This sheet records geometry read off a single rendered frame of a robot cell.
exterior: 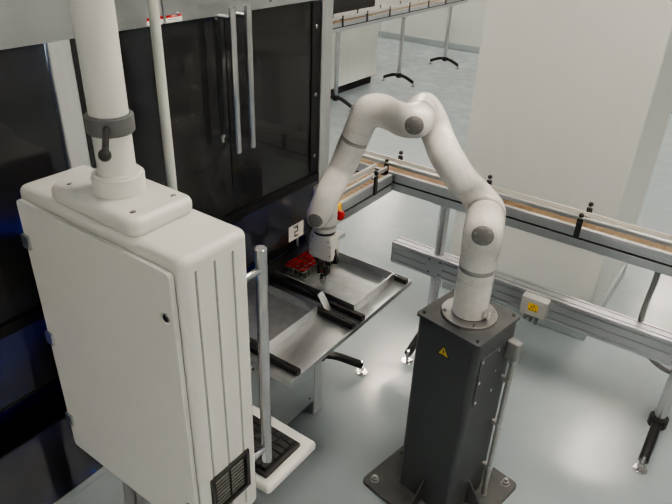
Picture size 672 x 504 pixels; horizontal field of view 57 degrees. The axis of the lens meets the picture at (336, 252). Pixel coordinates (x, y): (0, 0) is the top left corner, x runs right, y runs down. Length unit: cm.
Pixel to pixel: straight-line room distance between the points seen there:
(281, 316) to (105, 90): 111
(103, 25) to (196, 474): 88
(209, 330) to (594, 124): 245
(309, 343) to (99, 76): 110
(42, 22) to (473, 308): 146
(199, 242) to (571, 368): 266
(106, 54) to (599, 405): 278
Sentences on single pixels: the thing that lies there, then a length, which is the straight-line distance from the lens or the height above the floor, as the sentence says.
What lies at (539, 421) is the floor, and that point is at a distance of 314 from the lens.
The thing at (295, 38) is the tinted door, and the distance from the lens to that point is 205.
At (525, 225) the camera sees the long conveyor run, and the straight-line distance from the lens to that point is 283.
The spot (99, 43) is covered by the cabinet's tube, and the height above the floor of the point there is 186.
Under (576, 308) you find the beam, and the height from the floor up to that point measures 55.
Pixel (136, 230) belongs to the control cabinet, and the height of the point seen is 156.
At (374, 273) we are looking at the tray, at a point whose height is 88.
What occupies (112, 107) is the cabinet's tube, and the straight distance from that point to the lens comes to 117.
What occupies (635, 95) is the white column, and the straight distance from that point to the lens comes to 319.
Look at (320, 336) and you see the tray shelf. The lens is 197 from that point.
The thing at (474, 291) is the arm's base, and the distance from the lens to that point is 206.
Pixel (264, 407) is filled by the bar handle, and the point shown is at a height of 107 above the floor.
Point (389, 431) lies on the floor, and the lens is 292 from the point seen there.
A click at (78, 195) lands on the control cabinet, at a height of 158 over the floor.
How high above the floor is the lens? 208
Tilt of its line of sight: 30 degrees down
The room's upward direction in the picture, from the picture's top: 2 degrees clockwise
